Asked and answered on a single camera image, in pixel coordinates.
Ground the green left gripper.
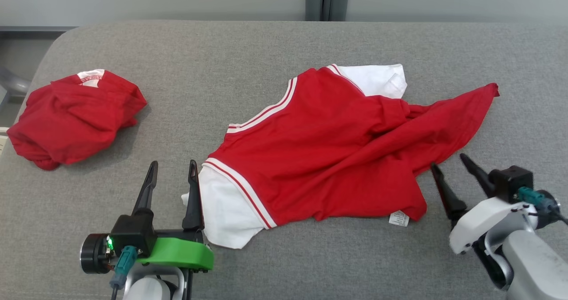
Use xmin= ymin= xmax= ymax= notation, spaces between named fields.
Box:
xmin=133 ymin=159 xmax=214 ymax=272

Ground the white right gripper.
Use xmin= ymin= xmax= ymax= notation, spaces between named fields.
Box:
xmin=430 ymin=154 xmax=538 ymax=255

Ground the red white-sleeved jersey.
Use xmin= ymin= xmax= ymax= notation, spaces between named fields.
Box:
xmin=181 ymin=63 xmax=500 ymax=249

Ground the grey curved metal leg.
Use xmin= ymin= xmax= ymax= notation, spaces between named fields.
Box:
xmin=0 ymin=66 xmax=32 ymax=99

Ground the teal-plug right camera cable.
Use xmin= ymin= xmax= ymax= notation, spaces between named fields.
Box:
xmin=516 ymin=187 xmax=568 ymax=225

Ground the grey partition post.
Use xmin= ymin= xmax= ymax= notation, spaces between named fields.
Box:
xmin=305 ymin=0 xmax=349 ymax=22

